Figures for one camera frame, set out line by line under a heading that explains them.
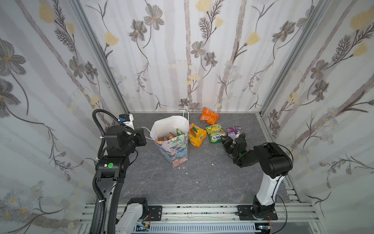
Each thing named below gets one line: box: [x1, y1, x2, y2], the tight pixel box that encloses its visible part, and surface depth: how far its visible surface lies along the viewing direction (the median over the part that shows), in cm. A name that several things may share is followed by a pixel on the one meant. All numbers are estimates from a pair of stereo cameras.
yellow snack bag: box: [188, 122, 207, 149], surface depth 102 cm
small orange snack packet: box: [199, 107, 221, 125], surface depth 117 cm
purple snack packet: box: [226, 126, 243, 140], surface depth 107 cm
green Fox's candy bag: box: [205, 123, 227, 144], surface depth 106 cm
